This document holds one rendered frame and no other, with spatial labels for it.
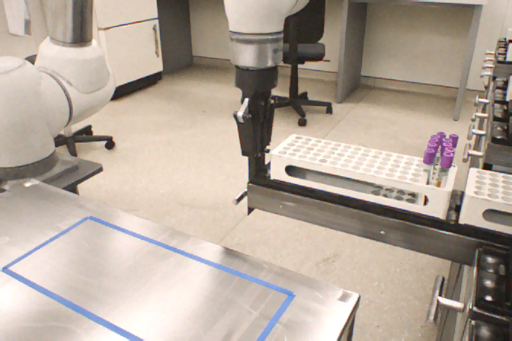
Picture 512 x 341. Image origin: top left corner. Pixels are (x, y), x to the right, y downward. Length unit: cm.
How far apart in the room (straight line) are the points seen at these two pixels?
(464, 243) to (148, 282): 45
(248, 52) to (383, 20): 361
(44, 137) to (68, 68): 18
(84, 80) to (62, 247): 59
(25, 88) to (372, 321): 131
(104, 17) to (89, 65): 276
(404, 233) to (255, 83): 34
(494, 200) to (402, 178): 13
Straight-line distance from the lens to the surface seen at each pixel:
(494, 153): 108
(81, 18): 115
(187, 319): 51
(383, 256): 199
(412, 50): 429
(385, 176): 70
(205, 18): 507
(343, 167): 73
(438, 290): 68
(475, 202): 70
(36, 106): 107
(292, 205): 76
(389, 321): 170
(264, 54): 73
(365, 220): 72
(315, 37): 320
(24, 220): 74
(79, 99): 116
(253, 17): 71
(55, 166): 114
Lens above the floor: 118
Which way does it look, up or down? 27 degrees down
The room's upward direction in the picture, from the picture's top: straight up
